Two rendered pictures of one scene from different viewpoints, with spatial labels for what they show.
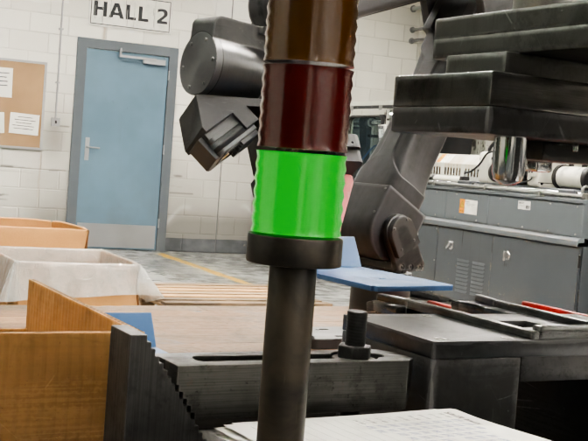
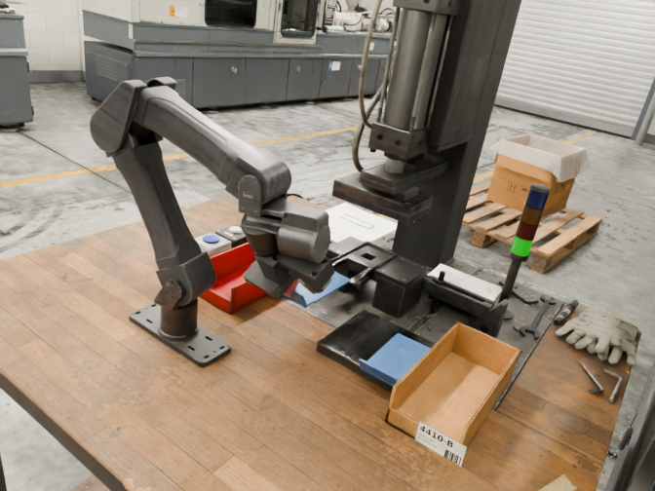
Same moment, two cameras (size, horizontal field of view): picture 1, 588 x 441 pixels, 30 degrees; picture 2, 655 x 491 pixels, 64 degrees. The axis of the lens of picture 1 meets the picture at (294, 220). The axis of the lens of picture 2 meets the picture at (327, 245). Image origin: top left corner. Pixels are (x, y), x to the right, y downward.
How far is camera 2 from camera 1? 1.53 m
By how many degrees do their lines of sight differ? 115
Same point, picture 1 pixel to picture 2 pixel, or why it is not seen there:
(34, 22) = not seen: outside the picture
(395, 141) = (183, 227)
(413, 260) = not seen: hidden behind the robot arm
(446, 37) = (399, 186)
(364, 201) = (203, 268)
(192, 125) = (326, 276)
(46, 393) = (482, 351)
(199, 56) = (323, 239)
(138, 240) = not seen: outside the picture
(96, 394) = (467, 344)
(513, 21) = (415, 177)
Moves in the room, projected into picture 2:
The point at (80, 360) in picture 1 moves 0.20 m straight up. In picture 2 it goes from (475, 337) to (506, 239)
